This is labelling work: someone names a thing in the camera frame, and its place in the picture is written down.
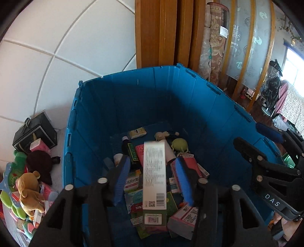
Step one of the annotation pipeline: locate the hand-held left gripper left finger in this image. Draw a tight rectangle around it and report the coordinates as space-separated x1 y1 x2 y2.
28 155 131 247

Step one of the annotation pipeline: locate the dark green plush toy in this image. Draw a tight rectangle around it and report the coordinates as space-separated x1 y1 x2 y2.
13 150 28 171

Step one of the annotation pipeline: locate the brown bear plush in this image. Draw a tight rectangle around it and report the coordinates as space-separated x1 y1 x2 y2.
15 171 45 217

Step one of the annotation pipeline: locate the black box with clasp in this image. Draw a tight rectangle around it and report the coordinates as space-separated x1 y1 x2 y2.
12 112 58 154

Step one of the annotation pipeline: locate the floral cloth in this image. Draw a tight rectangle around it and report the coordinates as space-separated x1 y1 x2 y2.
281 83 304 133

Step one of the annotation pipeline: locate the small green frog toy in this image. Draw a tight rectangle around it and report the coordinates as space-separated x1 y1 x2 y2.
171 138 190 153

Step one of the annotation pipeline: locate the light green frog plush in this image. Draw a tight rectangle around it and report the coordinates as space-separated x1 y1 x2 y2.
0 189 27 220

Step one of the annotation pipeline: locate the small cream plush toy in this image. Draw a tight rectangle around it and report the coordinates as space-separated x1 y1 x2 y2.
154 131 181 141

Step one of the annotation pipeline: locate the small cream yellow carton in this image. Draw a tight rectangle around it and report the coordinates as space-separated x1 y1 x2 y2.
128 128 146 139

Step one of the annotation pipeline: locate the wooden door frame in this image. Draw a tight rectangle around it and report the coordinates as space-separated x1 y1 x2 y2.
135 0 209 72

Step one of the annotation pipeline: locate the frosted glass sliding door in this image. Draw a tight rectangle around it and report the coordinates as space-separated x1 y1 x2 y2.
220 0 276 112

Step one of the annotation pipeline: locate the pink cloth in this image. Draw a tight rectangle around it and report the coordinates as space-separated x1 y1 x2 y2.
275 81 289 114

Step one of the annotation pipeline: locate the green vine plant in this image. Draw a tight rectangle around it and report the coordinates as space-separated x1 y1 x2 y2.
280 14 304 45

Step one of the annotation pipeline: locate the dark bottle green label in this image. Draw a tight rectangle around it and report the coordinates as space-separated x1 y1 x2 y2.
122 136 139 165

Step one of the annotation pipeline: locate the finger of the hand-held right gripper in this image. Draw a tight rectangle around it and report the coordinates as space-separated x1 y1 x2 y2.
256 123 304 167
234 137 304 222

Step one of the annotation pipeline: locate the person's right hand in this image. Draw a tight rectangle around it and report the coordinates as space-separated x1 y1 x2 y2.
281 217 303 247

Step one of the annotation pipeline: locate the blue plastic crate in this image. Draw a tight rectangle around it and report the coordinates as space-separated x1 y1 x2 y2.
62 63 289 247

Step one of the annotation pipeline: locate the tall white barcode carton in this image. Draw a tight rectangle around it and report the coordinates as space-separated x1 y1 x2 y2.
142 140 168 233

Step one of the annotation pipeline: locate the rolled patterned carpet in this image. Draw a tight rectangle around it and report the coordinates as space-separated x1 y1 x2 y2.
199 2 230 86

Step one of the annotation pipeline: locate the window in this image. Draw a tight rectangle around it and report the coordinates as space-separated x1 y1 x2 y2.
285 45 304 88

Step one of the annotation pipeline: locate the pile of medicine cartons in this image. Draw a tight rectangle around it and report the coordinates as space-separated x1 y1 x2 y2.
103 142 211 240
9 138 59 238

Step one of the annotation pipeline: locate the dark brown plush toy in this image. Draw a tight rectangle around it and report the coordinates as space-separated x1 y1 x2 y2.
26 150 61 186

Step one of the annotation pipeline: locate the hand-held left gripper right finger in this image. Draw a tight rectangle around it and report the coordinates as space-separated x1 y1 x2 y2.
175 156 278 247

